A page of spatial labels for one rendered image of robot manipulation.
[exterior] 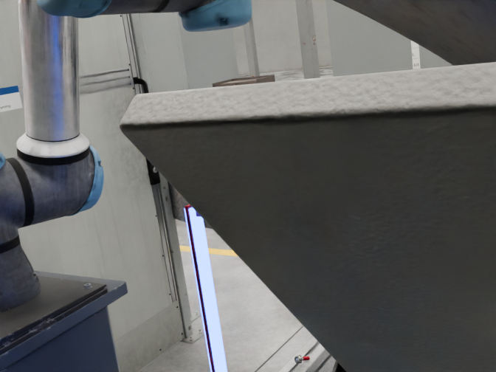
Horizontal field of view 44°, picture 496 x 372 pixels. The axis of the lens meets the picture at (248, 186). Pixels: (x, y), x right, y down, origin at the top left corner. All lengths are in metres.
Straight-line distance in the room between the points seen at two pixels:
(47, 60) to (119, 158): 1.71
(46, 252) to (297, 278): 2.27
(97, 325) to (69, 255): 1.46
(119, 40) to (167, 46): 7.72
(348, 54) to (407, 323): 6.94
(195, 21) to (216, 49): 10.36
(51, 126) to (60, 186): 0.10
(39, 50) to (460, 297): 0.87
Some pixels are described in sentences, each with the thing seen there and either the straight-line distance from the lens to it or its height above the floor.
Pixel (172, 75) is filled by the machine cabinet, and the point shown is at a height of 0.94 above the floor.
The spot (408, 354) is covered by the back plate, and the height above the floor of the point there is 1.26.
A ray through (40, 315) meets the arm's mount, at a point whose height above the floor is 1.02.
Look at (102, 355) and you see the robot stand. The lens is 1.09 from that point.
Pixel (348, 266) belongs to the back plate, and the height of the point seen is 1.31.
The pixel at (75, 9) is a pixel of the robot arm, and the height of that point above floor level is 1.42.
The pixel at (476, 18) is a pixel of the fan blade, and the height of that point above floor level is 1.37.
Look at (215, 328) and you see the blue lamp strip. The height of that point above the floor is 1.03.
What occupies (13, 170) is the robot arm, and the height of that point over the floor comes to 1.22.
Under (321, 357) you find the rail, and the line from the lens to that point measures 1.06.
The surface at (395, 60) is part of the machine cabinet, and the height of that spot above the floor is 0.94.
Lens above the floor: 1.37
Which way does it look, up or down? 13 degrees down
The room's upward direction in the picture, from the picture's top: 8 degrees counter-clockwise
